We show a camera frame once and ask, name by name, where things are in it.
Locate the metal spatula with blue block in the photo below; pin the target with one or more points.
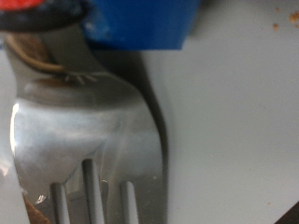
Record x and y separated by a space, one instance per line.
87 130

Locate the silver toaster oven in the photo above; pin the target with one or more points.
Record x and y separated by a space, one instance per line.
233 124

